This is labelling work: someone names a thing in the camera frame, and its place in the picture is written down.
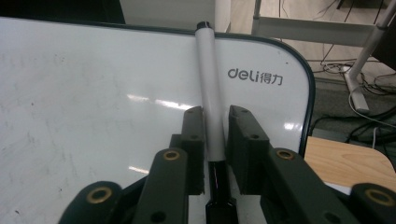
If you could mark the white magnetic whiteboard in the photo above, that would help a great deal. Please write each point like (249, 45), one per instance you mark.
(93, 109)

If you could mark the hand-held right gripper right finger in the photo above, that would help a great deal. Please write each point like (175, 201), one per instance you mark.
(280, 183)

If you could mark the white metal desk frame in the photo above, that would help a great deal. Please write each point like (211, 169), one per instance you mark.
(311, 29)

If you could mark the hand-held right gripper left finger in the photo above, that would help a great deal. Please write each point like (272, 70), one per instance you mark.
(168, 180)

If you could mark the white marker with black cap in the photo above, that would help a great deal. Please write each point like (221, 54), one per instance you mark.
(209, 93)

